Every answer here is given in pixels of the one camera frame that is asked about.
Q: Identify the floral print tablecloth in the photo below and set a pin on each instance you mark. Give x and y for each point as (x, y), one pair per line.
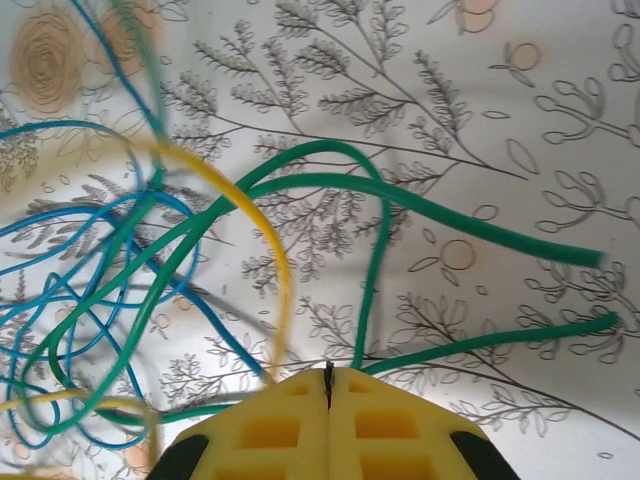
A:
(450, 100)

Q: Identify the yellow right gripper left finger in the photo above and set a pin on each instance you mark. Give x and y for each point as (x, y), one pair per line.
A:
(280, 440)

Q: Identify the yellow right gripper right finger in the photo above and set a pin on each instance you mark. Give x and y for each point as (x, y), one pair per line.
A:
(380, 440)

